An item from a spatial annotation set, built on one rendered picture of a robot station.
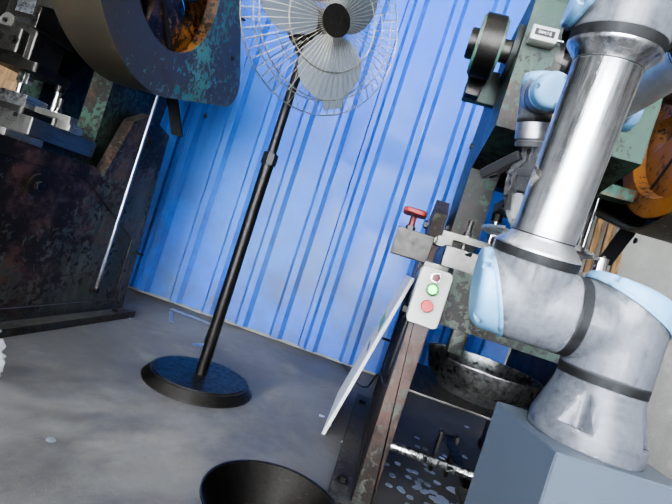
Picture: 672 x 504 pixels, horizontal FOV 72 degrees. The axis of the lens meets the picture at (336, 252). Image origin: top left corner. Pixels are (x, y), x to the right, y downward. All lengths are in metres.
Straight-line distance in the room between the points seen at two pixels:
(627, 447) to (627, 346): 0.12
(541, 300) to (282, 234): 2.10
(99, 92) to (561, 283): 1.81
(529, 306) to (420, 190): 1.97
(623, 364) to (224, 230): 2.32
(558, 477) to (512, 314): 0.20
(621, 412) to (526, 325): 0.15
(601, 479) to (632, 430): 0.08
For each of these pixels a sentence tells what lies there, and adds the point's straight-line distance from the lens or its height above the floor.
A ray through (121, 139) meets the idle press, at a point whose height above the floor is 0.75.
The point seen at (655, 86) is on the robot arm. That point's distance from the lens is 0.93.
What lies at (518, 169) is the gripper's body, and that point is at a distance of 1.18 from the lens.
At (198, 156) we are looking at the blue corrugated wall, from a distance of 2.87.
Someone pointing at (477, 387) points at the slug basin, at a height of 0.36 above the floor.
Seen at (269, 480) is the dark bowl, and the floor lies 0.04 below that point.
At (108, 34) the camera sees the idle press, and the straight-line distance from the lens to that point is 1.62.
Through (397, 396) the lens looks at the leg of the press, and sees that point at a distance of 1.17.
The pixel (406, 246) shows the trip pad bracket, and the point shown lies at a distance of 1.17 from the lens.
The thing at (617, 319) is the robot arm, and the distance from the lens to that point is 0.70.
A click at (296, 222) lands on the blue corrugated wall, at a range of 2.62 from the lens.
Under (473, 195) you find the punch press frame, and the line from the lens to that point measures 1.64.
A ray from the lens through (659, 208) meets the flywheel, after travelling 1.62.
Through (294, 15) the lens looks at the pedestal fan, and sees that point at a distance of 1.64.
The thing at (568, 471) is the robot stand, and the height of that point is 0.43.
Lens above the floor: 0.60
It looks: level
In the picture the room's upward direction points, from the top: 18 degrees clockwise
